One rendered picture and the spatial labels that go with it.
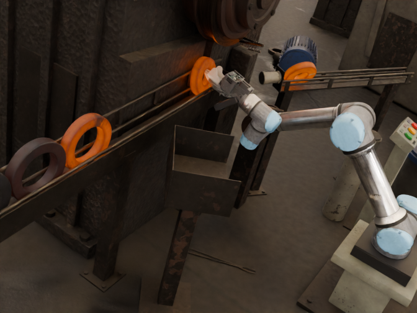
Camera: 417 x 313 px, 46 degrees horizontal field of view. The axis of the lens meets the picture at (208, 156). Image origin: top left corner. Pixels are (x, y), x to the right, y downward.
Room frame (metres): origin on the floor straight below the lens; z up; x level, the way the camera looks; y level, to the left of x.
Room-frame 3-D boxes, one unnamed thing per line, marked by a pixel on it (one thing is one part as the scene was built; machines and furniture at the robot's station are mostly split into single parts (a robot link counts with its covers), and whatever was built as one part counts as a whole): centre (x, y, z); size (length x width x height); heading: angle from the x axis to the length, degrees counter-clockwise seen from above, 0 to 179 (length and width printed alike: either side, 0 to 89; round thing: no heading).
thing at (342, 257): (1.58, -0.79, 0.28); 0.32 x 0.32 x 0.04; 63
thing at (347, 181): (2.21, -0.73, 0.26); 0.12 x 0.12 x 0.52
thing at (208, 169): (1.31, 0.01, 0.36); 0.26 x 0.20 x 0.72; 10
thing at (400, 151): (2.18, -0.90, 0.31); 0.24 x 0.16 x 0.62; 155
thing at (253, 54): (2.09, -0.03, 0.68); 0.11 x 0.08 x 0.24; 65
